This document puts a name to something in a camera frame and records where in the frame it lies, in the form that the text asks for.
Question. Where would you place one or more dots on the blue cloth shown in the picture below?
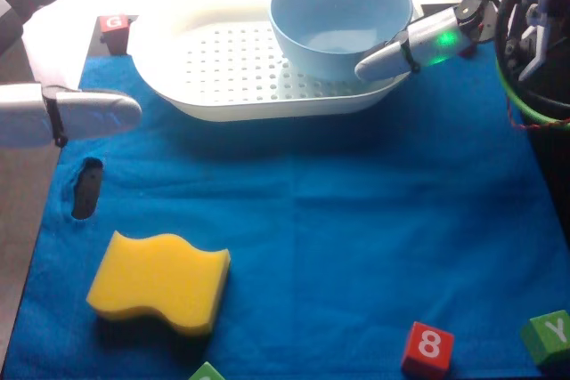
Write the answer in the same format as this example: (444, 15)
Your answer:
(334, 220)

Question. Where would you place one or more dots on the red block numeral 8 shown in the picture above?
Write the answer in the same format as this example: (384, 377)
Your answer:
(427, 346)

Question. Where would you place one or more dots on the green block letter Y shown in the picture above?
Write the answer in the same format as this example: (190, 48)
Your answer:
(548, 335)

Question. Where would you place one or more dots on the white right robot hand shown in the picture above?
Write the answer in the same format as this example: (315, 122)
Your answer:
(427, 42)

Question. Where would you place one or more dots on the light blue bowl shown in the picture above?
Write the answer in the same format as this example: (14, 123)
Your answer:
(338, 28)

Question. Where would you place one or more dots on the yellow sponge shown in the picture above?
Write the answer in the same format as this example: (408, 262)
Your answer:
(156, 277)

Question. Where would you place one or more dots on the red block letter G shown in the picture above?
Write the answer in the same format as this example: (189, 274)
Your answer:
(113, 24)

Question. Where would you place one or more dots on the green block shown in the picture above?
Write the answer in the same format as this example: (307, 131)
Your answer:
(207, 373)

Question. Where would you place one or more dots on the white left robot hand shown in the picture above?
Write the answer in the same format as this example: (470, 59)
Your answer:
(89, 115)

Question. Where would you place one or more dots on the white perforated drain tray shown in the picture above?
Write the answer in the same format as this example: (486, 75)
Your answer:
(231, 64)

